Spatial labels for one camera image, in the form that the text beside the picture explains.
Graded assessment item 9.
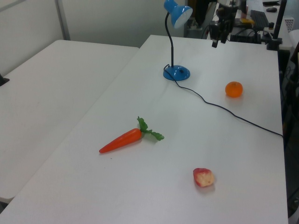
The white perforated block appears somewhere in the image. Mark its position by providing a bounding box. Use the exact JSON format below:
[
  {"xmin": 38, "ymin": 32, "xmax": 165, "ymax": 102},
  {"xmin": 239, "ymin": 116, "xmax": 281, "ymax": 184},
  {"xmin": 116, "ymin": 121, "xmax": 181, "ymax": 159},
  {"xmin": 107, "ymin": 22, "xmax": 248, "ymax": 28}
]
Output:
[{"xmin": 285, "ymin": 15, "xmax": 296, "ymax": 32}]

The black lamp power cable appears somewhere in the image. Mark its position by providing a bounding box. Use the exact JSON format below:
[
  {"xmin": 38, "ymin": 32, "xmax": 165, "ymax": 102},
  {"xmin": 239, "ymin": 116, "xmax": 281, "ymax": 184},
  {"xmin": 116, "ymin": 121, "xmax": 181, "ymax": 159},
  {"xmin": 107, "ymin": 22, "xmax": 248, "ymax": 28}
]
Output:
[{"xmin": 163, "ymin": 64, "xmax": 284, "ymax": 138}]

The black equipment box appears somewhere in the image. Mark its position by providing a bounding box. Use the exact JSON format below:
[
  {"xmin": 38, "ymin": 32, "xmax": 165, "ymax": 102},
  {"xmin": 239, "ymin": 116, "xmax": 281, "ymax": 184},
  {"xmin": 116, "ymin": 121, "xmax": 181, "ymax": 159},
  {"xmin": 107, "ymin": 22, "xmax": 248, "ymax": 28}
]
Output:
[{"xmin": 229, "ymin": 28, "xmax": 262, "ymax": 44}]

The red bitten apple piece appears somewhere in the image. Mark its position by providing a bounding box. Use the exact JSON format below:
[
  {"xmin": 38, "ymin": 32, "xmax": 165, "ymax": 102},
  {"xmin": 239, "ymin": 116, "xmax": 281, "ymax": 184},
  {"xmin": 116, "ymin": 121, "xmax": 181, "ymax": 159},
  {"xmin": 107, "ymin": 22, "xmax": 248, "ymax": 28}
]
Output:
[{"xmin": 192, "ymin": 167, "xmax": 215, "ymax": 188}]

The blue gooseneck desk lamp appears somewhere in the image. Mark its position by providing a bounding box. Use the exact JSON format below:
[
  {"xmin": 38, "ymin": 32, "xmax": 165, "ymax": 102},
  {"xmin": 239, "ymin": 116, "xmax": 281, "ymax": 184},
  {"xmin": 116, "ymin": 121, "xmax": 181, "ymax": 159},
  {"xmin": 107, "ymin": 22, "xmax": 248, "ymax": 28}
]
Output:
[{"xmin": 163, "ymin": 0, "xmax": 193, "ymax": 82}]

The plastic carrot with green leaves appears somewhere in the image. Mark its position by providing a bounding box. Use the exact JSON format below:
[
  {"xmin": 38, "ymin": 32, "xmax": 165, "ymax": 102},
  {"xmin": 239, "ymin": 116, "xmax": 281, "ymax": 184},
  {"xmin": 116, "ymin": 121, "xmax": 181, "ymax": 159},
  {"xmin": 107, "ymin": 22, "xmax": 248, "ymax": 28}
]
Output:
[{"xmin": 99, "ymin": 116, "xmax": 165, "ymax": 154}]

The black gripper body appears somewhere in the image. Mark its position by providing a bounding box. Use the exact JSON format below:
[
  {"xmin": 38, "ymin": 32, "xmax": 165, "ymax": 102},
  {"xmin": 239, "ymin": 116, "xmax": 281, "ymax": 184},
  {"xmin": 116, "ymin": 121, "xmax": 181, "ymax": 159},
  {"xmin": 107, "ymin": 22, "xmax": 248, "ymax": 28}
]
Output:
[{"xmin": 209, "ymin": 20, "xmax": 234, "ymax": 38}]

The orange mandarin fruit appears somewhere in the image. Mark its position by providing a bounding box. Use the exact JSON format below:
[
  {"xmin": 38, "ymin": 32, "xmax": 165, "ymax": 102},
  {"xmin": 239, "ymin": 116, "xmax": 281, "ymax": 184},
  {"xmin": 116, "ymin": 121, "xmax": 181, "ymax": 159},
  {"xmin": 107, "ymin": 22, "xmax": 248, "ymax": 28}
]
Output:
[{"xmin": 225, "ymin": 81, "xmax": 243, "ymax": 98}]

